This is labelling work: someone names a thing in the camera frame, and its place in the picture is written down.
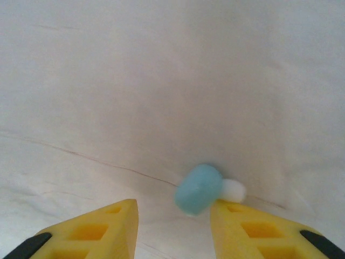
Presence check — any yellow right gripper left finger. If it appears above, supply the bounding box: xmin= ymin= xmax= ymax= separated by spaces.
xmin=7 ymin=199 xmax=140 ymax=259

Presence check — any blue wireless earbud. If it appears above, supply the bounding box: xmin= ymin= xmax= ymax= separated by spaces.
xmin=174 ymin=162 xmax=247 ymax=218

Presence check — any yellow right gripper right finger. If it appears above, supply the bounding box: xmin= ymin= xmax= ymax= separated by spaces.
xmin=209 ymin=200 xmax=345 ymax=259

